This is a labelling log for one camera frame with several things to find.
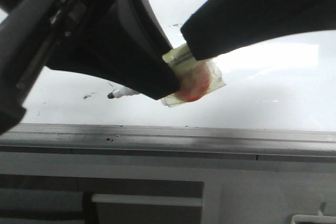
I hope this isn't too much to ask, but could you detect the white whiteboard with aluminium frame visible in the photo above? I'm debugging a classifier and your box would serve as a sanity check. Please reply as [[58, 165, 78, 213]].
[[0, 0, 336, 156]]

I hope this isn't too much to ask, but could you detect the white whiteboard marker with tape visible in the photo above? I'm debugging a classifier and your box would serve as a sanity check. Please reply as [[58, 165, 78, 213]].
[[108, 43, 226, 107]]

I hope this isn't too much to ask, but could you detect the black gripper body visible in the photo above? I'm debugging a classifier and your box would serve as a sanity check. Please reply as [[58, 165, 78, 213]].
[[1, 0, 116, 133]]

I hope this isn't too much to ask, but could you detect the white tray corner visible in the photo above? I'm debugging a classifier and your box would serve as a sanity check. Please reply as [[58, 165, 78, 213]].
[[290, 202, 335, 224]]

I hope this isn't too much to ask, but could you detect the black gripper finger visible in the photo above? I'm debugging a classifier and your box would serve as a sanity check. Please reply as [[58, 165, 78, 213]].
[[181, 0, 335, 60], [47, 0, 180, 100]]

